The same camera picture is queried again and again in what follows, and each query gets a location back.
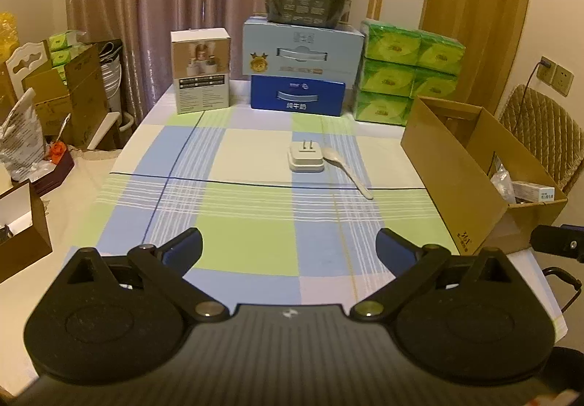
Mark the quilted brown chair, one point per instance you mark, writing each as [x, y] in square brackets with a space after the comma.
[548, 132]

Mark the light blue milk carton box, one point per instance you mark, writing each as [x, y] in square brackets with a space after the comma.
[271, 49]

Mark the dark blue milk carton box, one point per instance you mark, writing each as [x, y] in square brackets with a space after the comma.
[297, 95]

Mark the brown cardboard carton floor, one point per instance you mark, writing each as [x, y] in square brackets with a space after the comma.
[81, 95]

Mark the wall power outlet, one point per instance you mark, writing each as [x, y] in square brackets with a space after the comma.
[555, 76]

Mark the wooden door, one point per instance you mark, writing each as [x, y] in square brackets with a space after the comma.
[490, 30]

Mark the checkered tablecloth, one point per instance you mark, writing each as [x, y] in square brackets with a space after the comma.
[271, 236]

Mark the white box with green plant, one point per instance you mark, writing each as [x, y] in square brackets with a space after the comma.
[530, 192]

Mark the brown open box left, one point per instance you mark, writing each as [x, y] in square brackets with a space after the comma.
[25, 237]

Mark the white plastic spoon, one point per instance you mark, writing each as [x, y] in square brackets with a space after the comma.
[333, 157]

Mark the white beige product box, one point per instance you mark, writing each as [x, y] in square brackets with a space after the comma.
[201, 69]

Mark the silver plastic bag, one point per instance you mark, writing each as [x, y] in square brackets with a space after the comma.
[22, 140]

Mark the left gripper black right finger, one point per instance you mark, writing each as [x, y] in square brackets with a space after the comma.
[415, 269]

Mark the white power adapter plug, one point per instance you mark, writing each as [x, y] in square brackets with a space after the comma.
[305, 156]

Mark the green tissue pack bundle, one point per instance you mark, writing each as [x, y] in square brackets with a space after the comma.
[397, 66]

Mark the silver foil pouch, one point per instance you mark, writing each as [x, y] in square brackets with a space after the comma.
[501, 179]

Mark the brown cardboard box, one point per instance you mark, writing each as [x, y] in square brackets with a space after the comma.
[452, 146]

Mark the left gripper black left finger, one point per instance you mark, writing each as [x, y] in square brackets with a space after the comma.
[165, 266]

